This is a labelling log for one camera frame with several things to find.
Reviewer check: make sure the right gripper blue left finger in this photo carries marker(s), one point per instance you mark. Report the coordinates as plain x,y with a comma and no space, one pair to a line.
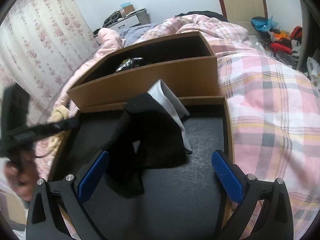
89,175

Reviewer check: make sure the cream wooden door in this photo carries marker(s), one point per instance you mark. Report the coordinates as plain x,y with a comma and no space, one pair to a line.
241,12

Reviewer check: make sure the brown cardboard box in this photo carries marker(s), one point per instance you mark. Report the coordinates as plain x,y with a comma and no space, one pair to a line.
185,62

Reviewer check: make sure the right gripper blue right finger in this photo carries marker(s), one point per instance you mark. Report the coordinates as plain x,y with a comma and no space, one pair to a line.
230,175

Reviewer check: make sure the black garment on bed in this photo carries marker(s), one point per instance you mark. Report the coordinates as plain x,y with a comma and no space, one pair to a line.
207,13

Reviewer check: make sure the black soft cloth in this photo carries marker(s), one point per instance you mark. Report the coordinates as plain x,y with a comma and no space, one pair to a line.
146,137

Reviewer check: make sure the grey blanket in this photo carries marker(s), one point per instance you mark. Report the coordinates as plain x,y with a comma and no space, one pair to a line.
132,34

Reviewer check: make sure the pile of colourful bags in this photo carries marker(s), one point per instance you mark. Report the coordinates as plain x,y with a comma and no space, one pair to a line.
277,39

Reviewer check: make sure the pink plaid quilt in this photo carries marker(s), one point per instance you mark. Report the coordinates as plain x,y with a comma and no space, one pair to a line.
274,112

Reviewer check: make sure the yellow knitted cloth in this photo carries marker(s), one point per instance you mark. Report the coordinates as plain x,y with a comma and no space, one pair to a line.
59,113

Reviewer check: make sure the brown box lid tray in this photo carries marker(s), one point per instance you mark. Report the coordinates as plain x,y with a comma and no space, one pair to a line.
184,202

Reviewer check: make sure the floral pink curtain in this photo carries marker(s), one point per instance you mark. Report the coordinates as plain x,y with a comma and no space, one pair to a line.
43,42

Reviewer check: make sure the white soft cloth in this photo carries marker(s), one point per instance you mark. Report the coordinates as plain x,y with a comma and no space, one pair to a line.
161,93

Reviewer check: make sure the person's left hand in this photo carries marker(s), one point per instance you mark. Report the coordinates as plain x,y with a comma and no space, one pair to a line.
22,182

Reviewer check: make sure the white desk with drawers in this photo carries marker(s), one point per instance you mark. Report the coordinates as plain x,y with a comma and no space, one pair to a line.
126,17

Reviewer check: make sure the black yellow shoe shine packet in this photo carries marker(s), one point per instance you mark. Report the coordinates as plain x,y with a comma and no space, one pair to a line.
129,64

